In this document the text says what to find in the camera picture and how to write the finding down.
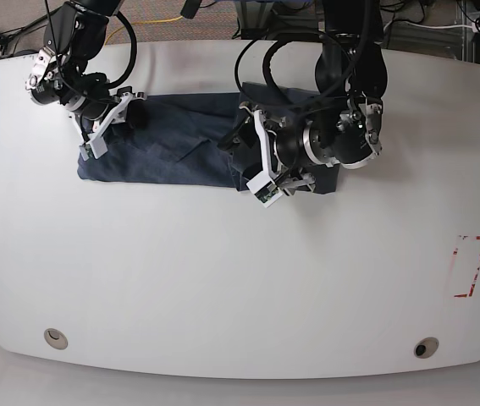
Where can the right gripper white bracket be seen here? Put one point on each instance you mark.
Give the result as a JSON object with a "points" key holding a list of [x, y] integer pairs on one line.
{"points": [[125, 108]]}

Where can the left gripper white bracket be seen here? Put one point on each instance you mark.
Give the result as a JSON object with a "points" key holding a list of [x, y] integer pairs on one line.
{"points": [[276, 146]]}

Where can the dark blue T-shirt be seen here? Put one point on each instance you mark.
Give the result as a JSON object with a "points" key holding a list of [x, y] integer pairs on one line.
{"points": [[177, 143]]}

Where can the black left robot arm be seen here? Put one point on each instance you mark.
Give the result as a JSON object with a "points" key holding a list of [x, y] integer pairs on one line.
{"points": [[351, 79]]}

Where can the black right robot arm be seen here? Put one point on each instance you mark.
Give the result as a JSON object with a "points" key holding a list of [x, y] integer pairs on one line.
{"points": [[74, 35]]}

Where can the red tape rectangle marking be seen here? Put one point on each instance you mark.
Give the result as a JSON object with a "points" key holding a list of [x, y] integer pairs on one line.
{"points": [[465, 266]]}

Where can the left table grommet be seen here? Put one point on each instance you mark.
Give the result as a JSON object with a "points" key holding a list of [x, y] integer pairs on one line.
{"points": [[56, 339]]}

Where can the table grommet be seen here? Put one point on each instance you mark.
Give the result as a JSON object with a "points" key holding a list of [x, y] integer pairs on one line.
{"points": [[426, 348], [56, 339]]}

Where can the right table grommet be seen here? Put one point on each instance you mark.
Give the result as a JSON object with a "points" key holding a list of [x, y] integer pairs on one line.
{"points": [[426, 348]]}

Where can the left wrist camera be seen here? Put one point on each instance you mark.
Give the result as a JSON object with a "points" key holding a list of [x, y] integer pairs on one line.
{"points": [[265, 189]]}

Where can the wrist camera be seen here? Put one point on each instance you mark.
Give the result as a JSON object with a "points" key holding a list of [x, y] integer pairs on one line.
{"points": [[265, 189], [93, 149]]}

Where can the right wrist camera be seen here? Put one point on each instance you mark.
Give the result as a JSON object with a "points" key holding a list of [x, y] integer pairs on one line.
{"points": [[93, 149]]}

